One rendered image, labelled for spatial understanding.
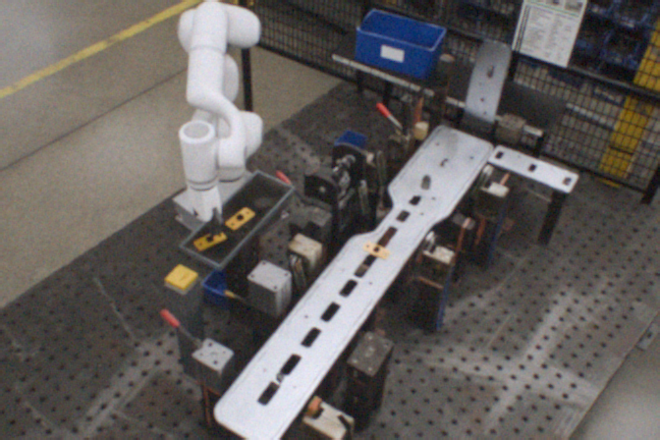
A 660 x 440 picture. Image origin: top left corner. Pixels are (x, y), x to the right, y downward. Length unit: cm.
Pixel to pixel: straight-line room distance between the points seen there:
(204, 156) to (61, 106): 282
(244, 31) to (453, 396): 123
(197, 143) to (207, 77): 19
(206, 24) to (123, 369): 109
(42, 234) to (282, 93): 159
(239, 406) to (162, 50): 329
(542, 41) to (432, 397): 132
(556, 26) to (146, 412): 186
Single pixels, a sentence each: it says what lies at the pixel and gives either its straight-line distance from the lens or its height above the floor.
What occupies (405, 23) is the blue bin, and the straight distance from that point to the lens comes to 304.
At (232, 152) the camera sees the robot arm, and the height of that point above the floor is 151.
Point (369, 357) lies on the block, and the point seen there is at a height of 103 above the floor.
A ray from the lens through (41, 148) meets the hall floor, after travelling 435.
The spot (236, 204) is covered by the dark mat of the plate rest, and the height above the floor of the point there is 116.
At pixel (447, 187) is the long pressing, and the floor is 100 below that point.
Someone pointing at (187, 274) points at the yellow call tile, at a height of 116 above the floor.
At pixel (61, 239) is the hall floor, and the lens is 384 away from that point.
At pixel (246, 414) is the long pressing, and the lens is 198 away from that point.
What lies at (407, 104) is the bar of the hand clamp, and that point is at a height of 120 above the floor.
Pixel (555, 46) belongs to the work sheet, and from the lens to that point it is 288.
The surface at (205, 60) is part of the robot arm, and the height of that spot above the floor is 163.
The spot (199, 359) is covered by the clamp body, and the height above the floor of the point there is 106.
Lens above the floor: 272
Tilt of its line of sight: 46 degrees down
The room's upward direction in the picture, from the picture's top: 3 degrees clockwise
